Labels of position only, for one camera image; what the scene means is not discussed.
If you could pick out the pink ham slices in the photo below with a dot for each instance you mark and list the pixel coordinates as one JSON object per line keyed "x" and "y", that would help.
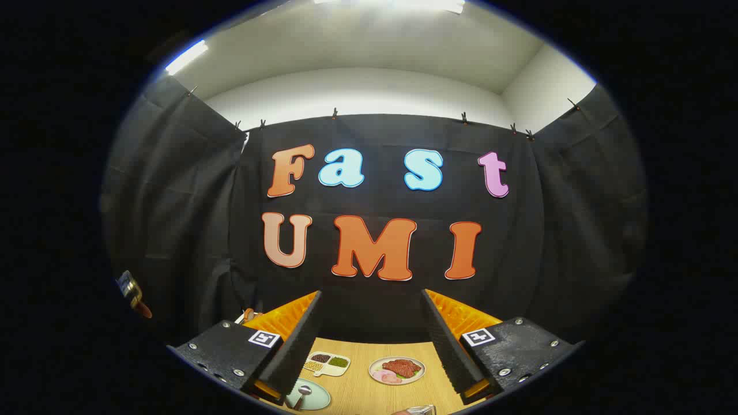
{"x": 385, "y": 377}

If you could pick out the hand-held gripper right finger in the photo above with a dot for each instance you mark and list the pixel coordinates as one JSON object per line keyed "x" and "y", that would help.
{"x": 452, "y": 357}

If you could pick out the pile of dark red beans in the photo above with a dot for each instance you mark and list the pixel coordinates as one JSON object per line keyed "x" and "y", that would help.
{"x": 320, "y": 358}

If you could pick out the white plate with meat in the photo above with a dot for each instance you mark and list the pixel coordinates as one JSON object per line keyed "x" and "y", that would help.
{"x": 416, "y": 373}

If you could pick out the brown steak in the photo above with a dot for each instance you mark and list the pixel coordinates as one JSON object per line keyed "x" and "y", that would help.
{"x": 402, "y": 368}

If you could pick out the brown bread slice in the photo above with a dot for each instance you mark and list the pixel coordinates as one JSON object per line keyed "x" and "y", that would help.
{"x": 250, "y": 314}

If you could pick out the row of cloth clips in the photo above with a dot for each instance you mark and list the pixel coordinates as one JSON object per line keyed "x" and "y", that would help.
{"x": 334, "y": 113}

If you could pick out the black backdrop cloth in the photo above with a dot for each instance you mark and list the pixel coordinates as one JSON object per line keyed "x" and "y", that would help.
{"x": 173, "y": 202}

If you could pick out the ceiling strip light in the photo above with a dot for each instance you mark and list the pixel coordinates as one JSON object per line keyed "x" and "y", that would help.
{"x": 403, "y": 4}
{"x": 185, "y": 57}

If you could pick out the white divided tray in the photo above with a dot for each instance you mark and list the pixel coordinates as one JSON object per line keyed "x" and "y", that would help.
{"x": 326, "y": 363}

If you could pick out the pile of soybeans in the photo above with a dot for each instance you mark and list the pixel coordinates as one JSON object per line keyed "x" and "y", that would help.
{"x": 313, "y": 365}

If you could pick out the pile of green beans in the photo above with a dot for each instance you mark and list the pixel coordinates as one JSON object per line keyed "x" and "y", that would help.
{"x": 338, "y": 362}

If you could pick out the green round plate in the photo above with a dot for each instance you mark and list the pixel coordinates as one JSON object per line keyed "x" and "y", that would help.
{"x": 318, "y": 399}

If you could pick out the pile of white rice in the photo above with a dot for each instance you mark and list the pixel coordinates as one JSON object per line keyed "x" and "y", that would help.
{"x": 334, "y": 370}

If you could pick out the metal spoon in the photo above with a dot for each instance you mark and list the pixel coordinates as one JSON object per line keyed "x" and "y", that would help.
{"x": 304, "y": 391}

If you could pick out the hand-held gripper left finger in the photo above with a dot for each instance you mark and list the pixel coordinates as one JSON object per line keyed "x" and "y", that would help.
{"x": 297, "y": 351}

